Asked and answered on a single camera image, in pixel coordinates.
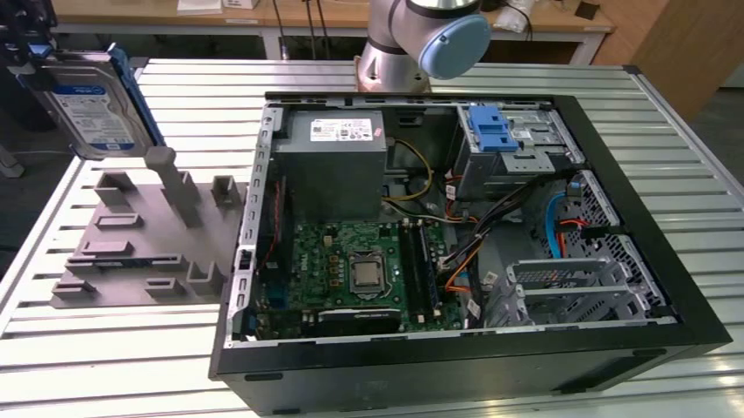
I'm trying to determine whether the hard disk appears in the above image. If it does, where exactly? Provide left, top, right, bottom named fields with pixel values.
left=14, top=41, right=169, bottom=163

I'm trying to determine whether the orange red power wire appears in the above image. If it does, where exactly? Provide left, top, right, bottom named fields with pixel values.
left=556, top=219, right=622, bottom=262

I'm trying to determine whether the blue data wire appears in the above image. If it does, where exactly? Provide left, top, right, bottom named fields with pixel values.
left=546, top=180, right=584, bottom=262

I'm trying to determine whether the blue RAM stick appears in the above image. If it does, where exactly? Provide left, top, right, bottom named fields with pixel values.
left=416, top=224, right=444, bottom=321

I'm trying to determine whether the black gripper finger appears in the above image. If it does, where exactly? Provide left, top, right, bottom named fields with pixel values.
left=0, top=24, right=38, bottom=74

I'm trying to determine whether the wooden desk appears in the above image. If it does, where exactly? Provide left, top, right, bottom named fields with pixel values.
left=51, top=0, right=618, bottom=62

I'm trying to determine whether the green motherboard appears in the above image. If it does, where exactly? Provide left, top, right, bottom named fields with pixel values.
left=256, top=219, right=467, bottom=339

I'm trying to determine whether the blue drive cage latch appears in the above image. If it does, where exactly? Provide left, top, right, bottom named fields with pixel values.
left=468, top=104, right=519, bottom=153

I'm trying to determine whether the yellow wire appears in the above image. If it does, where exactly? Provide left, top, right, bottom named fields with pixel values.
left=383, top=138, right=436, bottom=204

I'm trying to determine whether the grey parts rack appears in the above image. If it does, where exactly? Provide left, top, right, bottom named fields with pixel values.
left=50, top=146, right=249, bottom=311

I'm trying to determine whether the grey power supply unit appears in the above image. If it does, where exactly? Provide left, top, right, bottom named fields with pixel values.
left=273, top=108, right=389, bottom=223

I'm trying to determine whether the orange wire with connector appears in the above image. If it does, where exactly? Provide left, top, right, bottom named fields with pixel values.
left=444, top=260, right=488, bottom=297

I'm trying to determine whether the black open PC case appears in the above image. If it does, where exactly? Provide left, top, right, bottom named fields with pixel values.
left=209, top=91, right=734, bottom=415

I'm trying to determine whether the white plastic bag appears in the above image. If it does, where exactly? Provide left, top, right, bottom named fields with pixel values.
left=497, top=0, right=534, bottom=32

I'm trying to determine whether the black graphics card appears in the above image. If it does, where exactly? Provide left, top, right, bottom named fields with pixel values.
left=301, top=307, right=403, bottom=336

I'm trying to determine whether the grey metal leg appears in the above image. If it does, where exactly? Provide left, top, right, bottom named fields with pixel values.
left=0, top=143, right=25, bottom=178

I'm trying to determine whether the black wire bundle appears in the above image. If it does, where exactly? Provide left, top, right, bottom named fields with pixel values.
left=439, top=172, right=580, bottom=273

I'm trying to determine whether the brown wooden cabinet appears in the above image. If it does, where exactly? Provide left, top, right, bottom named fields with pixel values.
left=592, top=0, right=744, bottom=125

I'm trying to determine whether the silver CPU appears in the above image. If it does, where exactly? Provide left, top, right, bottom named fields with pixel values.
left=348, top=259, right=389, bottom=293

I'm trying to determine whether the grey metal disk bay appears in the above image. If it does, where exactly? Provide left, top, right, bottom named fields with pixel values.
left=504, top=256, right=664, bottom=328

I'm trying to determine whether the grey metal drive cage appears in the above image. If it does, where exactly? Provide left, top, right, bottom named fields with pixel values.
left=453, top=102, right=586, bottom=202

